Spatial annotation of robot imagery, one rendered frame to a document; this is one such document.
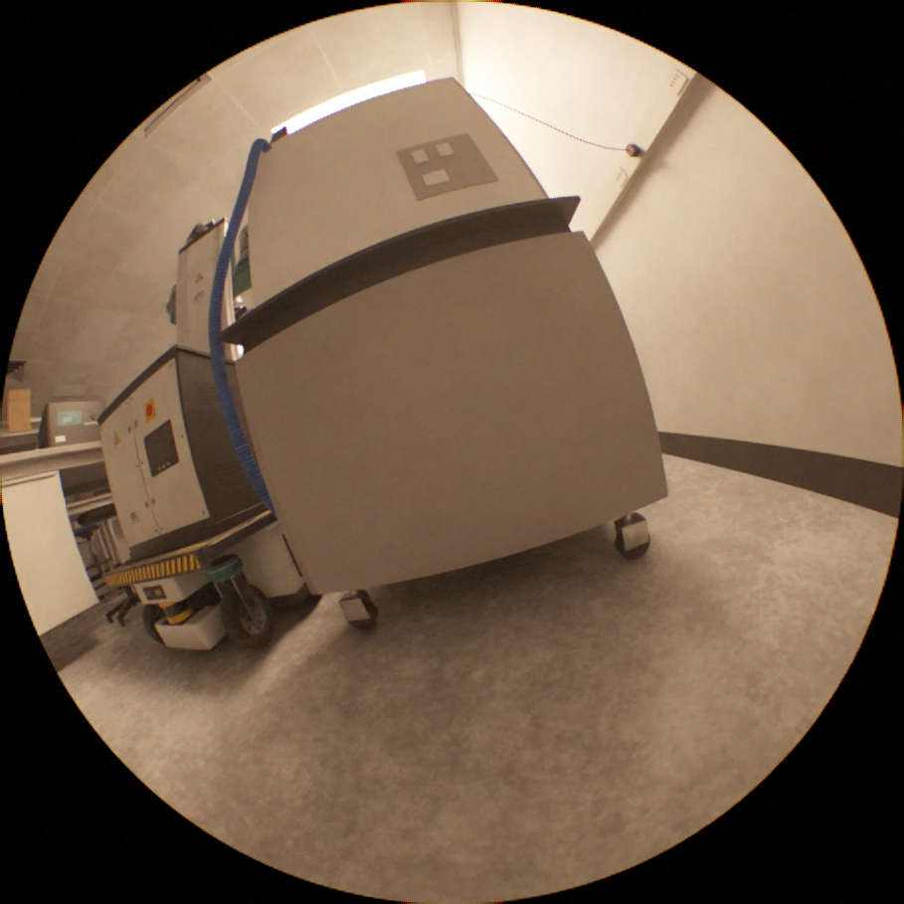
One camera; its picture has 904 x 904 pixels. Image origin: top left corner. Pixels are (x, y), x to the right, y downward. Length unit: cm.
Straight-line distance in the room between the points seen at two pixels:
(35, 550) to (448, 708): 167
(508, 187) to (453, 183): 11
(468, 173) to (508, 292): 33
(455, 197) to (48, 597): 197
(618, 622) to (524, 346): 49
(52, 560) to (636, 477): 204
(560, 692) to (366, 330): 66
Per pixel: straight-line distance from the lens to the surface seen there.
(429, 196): 71
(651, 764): 41
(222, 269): 85
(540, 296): 56
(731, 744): 43
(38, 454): 177
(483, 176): 74
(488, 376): 51
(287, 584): 91
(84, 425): 195
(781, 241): 85
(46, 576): 174
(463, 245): 62
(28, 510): 176
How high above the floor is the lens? 38
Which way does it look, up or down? 5 degrees down
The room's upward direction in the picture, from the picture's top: 18 degrees counter-clockwise
